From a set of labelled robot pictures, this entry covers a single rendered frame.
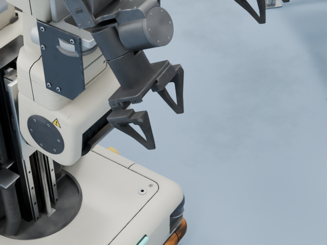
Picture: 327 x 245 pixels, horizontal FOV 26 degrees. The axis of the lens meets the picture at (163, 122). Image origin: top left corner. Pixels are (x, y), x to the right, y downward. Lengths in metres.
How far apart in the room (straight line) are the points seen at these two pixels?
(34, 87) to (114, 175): 0.66
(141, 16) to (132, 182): 1.10
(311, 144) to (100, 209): 0.94
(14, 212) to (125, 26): 0.94
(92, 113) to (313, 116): 1.38
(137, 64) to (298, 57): 2.00
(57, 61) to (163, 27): 0.38
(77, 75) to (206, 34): 1.83
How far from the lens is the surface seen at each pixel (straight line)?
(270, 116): 2.71
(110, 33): 1.05
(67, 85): 1.37
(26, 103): 1.54
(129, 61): 1.07
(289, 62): 2.99
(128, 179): 2.06
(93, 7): 1.03
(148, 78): 1.08
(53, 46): 1.33
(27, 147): 1.74
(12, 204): 1.84
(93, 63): 1.51
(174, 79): 1.14
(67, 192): 2.05
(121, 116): 1.07
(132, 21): 1.02
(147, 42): 1.00
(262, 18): 1.40
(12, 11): 1.75
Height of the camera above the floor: 1.77
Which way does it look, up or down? 42 degrees down
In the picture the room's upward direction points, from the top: straight up
